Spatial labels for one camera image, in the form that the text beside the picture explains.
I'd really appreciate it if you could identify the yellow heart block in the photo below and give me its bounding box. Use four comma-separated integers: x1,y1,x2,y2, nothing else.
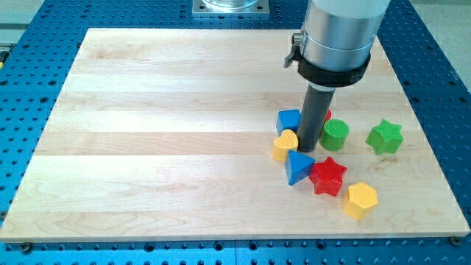
272,129,298,162

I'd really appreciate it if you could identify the yellow hexagon block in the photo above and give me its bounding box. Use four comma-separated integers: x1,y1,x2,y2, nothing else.
342,182,378,220

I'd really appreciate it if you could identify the light wooden board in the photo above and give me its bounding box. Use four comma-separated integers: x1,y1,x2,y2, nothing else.
1,29,470,243

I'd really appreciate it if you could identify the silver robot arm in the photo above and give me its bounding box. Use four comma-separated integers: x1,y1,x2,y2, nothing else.
283,0,390,91

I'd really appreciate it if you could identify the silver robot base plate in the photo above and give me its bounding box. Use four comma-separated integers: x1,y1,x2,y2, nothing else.
191,0,270,17

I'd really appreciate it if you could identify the red circle block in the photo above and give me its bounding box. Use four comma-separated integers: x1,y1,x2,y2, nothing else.
324,109,332,122

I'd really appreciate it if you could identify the blue perforated metal table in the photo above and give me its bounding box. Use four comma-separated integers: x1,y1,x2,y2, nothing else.
1,1,470,264

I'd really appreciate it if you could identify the green cylinder block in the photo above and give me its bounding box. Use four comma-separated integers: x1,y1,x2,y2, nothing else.
319,119,350,151

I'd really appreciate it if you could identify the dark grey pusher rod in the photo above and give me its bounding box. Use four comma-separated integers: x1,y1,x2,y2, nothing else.
297,85,336,152

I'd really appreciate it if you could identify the green star block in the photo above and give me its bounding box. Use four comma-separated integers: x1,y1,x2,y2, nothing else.
365,119,403,155

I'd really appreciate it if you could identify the blue triangle block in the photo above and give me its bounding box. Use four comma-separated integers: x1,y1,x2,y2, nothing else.
285,150,316,186

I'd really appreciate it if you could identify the blue cube block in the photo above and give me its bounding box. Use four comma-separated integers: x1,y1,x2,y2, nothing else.
276,109,301,136

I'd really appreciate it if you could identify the red star block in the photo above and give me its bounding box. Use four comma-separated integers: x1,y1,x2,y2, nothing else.
309,157,347,197

